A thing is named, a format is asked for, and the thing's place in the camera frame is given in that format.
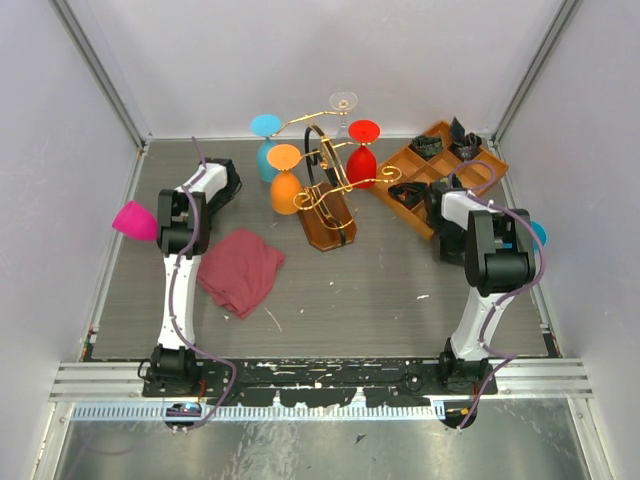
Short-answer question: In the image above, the pink wine glass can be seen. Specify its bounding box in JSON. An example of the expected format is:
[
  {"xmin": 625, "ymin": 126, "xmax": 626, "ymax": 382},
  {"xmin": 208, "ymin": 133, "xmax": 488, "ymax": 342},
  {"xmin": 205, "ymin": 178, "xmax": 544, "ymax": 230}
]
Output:
[{"xmin": 111, "ymin": 200, "xmax": 158, "ymax": 242}]

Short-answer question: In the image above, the blue wine glass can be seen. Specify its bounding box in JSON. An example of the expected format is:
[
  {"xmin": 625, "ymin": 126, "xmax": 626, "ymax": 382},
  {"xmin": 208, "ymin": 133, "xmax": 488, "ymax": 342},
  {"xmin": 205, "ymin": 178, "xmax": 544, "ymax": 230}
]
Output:
[
  {"xmin": 249, "ymin": 114, "xmax": 281, "ymax": 183},
  {"xmin": 530, "ymin": 221, "xmax": 547, "ymax": 252}
]

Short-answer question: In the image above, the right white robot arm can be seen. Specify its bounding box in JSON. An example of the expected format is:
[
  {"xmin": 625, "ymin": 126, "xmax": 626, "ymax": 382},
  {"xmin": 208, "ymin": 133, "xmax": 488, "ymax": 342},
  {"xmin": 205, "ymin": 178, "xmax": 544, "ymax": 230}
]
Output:
[{"xmin": 423, "ymin": 182, "xmax": 539, "ymax": 387}]

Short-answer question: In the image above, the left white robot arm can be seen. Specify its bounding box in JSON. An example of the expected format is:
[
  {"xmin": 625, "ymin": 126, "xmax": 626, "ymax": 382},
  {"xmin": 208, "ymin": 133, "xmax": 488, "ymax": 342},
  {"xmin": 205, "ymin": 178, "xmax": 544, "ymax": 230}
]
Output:
[{"xmin": 144, "ymin": 158, "xmax": 242, "ymax": 395}]

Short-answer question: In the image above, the orange wine glass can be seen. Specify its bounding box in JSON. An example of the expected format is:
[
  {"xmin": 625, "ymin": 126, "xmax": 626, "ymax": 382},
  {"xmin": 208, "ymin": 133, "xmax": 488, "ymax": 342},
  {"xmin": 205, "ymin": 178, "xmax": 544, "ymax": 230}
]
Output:
[{"xmin": 267, "ymin": 144, "xmax": 302, "ymax": 215}]

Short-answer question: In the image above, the red wine glass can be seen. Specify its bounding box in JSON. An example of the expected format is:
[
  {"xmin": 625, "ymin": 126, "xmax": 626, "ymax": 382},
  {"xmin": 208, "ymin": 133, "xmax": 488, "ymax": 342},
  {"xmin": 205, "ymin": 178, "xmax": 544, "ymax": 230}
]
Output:
[{"xmin": 346, "ymin": 119, "xmax": 380, "ymax": 189}]

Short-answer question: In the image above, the clear wine glass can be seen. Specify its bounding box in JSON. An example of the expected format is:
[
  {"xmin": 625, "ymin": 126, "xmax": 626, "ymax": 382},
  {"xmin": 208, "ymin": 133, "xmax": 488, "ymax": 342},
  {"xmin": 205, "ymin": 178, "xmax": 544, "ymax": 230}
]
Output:
[{"xmin": 329, "ymin": 91, "xmax": 358, "ymax": 138}]

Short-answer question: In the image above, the dark red cloth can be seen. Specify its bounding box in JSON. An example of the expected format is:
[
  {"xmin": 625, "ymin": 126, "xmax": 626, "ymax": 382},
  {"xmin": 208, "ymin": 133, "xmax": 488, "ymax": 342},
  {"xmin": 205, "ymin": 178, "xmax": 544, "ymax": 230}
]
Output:
[{"xmin": 197, "ymin": 228, "xmax": 285, "ymax": 319}]

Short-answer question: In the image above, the black rolled tie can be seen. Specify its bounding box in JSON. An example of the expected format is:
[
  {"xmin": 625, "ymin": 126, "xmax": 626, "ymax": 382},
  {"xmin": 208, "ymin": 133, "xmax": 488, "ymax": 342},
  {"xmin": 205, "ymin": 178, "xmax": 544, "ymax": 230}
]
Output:
[{"xmin": 387, "ymin": 181, "xmax": 428, "ymax": 210}]

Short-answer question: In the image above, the dark green rolled tie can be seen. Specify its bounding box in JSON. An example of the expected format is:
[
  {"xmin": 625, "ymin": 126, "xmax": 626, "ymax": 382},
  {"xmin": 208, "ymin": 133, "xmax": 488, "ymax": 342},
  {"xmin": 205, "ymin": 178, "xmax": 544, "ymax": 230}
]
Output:
[{"xmin": 410, "ymin": 134, "xmax": 443, "ymax": 160}]

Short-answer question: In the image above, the wooden compartment tray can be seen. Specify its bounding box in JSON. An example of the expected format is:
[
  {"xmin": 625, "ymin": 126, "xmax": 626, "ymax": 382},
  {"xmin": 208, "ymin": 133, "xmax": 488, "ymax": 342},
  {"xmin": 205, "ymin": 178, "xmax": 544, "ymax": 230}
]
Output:
[{"xmin": 370, "ymin": 121, "xmax": 509, "ymax": 240}]

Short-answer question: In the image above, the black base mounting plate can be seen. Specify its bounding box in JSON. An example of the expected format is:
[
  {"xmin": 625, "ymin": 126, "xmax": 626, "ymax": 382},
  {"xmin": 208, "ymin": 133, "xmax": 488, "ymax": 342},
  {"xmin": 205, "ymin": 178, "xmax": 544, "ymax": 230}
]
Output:
[{"xmin": 137, "ymin": 357, "xmax": 498, "ymax": 408}]

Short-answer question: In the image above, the dark patterned rolled tie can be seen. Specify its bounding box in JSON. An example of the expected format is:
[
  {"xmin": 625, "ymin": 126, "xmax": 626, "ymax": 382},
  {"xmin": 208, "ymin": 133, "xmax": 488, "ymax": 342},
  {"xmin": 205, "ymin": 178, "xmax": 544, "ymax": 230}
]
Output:
[{"xmin": 449, "ymin": 117, "xmax": 482, "ymax": 162}]

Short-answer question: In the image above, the gold wire wine glass rack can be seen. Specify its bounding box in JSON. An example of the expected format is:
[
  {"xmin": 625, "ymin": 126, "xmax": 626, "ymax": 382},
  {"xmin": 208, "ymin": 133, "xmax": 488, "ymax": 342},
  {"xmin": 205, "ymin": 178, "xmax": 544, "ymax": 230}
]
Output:
[{"xmin": 271, "ymin": 110, "xmax": 401, "ymax": 252}]

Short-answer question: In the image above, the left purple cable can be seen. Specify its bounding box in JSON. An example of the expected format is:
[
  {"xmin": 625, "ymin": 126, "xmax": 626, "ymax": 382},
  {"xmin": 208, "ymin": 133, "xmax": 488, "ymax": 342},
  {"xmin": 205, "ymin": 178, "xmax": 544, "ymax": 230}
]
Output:
[{"xmin": 167, "ymin": 137, "xmax": 239, "ymax": 431}]

